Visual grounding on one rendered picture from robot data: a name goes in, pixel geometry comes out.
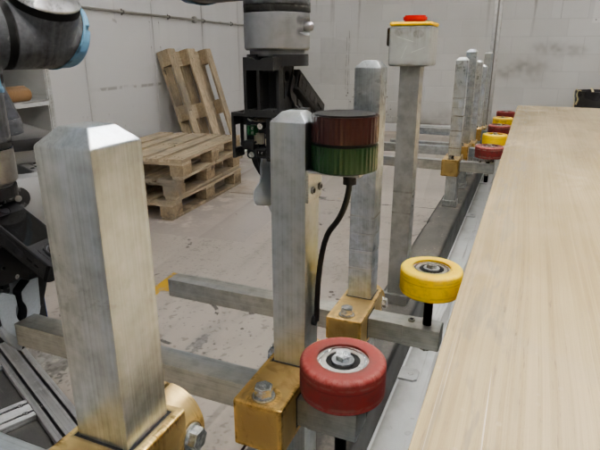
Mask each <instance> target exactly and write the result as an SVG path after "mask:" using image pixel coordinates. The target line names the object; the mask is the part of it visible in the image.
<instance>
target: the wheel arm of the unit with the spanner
mask: <svg viewBox="0 0 600 450"><path fill-rule="evenodd" d="M14 327H15V331H16V336H17V340H18V345H19V346H25V347H27V348H31V349H34V350H38V351H40V352H44V353H47V354H52V355H56V356H59V357H62V358H65V359H67V354H66V348H65V343H64V336H63V326H62V321H61V320H57V319H54V318H50V317H46V316H44V315H40V314H36V313H33V314H31V315H30V316H29V317H27V318H25V319H23V320H21V321H18V322H16V323H14ZM161 351H162V369H163V379H164V381H167V382H169V383H170V384H171V383H173V384H175V385H177V386H179V387H181V388H183V389H185V390H186V391H187V392H188V393H189V394H190V395H193V396H199V397H202V398H205V399H209V400H212V401H215V402H218V403H222V404H227V405H230V406H234V404H233V400H234V398H235V396H236V395H237V394H238V393H239V392H240V391H241V389H242V388H243V387H244V386H245V385H246V383H247V382H248V381H249V380H250V379H251V378H252V377H253V376H254V375H255V373H256V372H258V370H257V369H253V368H249V367H246V366H242V365H238V364H234V363H231V362H224V361H221V360H217V359H213V358H210V357H206V356H202V355H199V354H192V353H189V352H185V351H181V350H178V349H174V348H170V347H167V346H161ZM365 419H366V413H363V414H359V415H355V416H336V415H331V414H327V413H325V412H321V411H318V410H317V409H315V408H313V407H312V406H310V405H309V404H308V403H306V401H305V400H304V398H303V397H302V394H301V395H300V396H299V397H298V398H297V425H299V426H302V427H306V428H307V429H309V430H313V431H316V432H320V433H322V434H326V435H329V436H332V437H335V438H341V439H344V440H347V441H351V442H354V443H355V442H356V440H357V438H358V437H359V434H360V432H361V430H362V428H363V424H364V423H365Z"/></svg>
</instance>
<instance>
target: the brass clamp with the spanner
mask: <svg viewBox="0 0 600 450"><path fill-rule="evenodd" d="M263 380H266V381H268V382H270V383H271V384H272V390H273V391H274V393H275V398H274V399H273V400H272V401H271V402H269V403H265V404H261V403H257V402H255V400H254V399H253V392H254V387H255V384H256V383H257V382H259V381H263ZM300 395H301V391H300V366H296V365H293V364H289V363H285V362H279V361H275V360H274V353H273V354H272V355H271V356H270V358H269V359H268V360H267V361H266V362H265V363H264V364H263V366H262V367H261V368H260V369H259V370H258V372H256V373H255V375H254V376H253V377H252V378H251V379H250V380H249V381H248V382H247V383H246V385H245V386H244V387H243V388H242V389H241V391H240V392H239V393H238V394H237V395H236V396H235V398H234V400H233V404H234V423H235V441H236V442H237V443H239V444H241V445H244V446H250V447H252V448H255V449H258V450H287V448H288V446H289V444H290V443H291V441H292V439H293V438H294V436H295V435H296V433H297V431H298V430H299V429H300V427H301V426H299V425H297V398H298V397H299V396H300Z"/></svg>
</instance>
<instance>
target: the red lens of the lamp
mask: <svg viewBox="0 0 600 450"><path fill-rule="evenodd" d="M311 141H312V142H314V143H318V144H323V145H332V146H362V145H369V144H374V143H377V142H379V114H378V116H377V113H376V116H375V117H369V118H360V119H357V118H356V119H339V118H336V119H335V118H325V117H319V116H314V115H313V113H312V114H311Z"/></svg>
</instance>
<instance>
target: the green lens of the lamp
mask: <svg viewBox="0 0 600 450"><path fill-rule="evenodd" d="M378 151H379V143H376V145H375V146H371V147H366V148H356V149H337V148H327V147H321V146H316V145H314V144H313V142H311V169H312V170H313V171H317V172H320V173H325V174H332V175H360V174H367V173H371V172H374V171H376V170H377V169H378Z"/></svg>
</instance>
